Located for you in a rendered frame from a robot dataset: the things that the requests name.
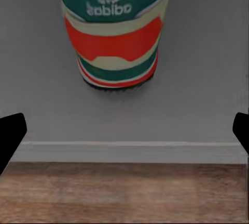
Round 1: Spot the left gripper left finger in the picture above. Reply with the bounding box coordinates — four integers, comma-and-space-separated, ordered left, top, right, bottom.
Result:
0, 113, 27, 174

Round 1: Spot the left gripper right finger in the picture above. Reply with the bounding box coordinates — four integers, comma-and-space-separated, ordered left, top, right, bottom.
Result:
232, 113, 249, 154

